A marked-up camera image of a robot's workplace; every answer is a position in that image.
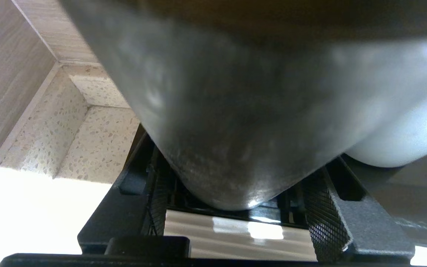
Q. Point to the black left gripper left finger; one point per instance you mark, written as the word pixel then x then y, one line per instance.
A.
pixel 124 215

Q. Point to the grey plastic cup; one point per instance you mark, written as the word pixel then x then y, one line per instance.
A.
pixel 413 129

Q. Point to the black tray with white liner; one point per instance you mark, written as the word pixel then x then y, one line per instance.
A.
pixel 235 237

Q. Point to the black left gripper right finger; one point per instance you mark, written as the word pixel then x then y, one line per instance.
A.
pixel 347 222

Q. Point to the black plastic cup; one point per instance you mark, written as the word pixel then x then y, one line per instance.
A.
pixel 217 111

